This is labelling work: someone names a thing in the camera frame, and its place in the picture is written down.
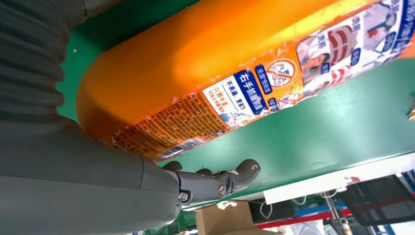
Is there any brown cardboard box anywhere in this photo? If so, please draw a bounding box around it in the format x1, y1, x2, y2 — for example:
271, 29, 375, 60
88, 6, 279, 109
195, 201, 283, 235

